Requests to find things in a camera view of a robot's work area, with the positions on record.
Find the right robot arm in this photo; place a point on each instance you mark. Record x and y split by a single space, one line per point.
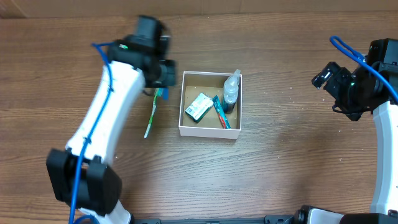
356 93

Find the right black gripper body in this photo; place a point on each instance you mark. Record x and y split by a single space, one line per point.
333 78

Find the green soap packet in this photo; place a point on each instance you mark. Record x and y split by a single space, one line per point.
199 107

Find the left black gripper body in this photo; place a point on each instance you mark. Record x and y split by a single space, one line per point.
166 74

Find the blue disposable razor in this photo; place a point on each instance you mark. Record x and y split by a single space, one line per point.
165 93

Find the green white toothbrush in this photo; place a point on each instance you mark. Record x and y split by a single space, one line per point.
157 93

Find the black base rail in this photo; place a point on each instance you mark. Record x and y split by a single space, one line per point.
268 219

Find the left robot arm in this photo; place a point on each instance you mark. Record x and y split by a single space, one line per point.
81 175

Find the clear bottle with dark liquid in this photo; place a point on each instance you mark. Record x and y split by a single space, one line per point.
230 92

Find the Colgate toothpaste tube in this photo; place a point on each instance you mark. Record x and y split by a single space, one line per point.
219 110

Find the white cardboard box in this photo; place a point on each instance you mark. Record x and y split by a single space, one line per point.
210 84

